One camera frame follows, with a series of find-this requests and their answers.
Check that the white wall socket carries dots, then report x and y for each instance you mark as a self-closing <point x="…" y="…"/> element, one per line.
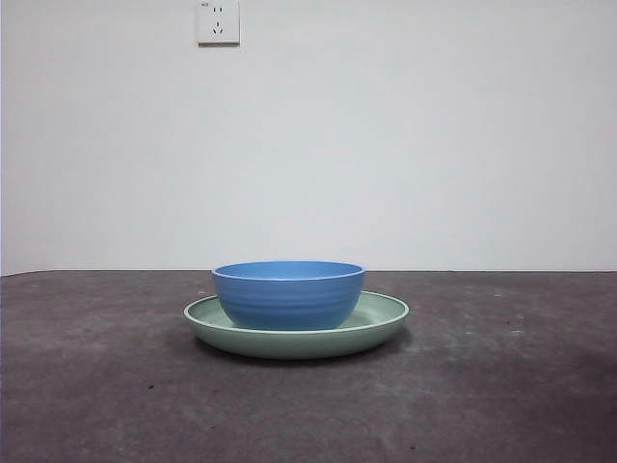
<point x="218" y="24"/>

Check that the blue ribbed bowl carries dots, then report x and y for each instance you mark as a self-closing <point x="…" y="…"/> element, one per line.
<point x="289" y="299"/>

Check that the green round plate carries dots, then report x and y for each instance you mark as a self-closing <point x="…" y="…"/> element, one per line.
<point x="299" y="345"/>

